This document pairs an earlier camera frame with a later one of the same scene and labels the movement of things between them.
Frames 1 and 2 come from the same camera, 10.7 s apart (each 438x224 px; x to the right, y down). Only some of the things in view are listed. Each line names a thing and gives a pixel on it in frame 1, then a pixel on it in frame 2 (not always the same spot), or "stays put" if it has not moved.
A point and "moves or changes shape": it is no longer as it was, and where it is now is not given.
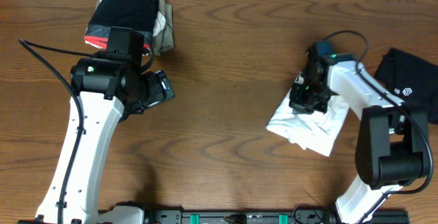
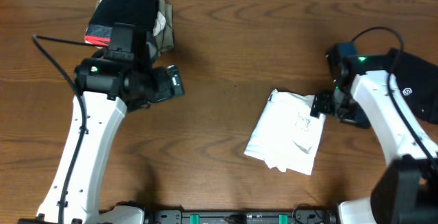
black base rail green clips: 263,217 stays put
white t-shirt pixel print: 317,132 moves or changes shape
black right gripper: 298,107 → 321,104
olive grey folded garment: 165,40 stays put
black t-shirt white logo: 413,80 stays put
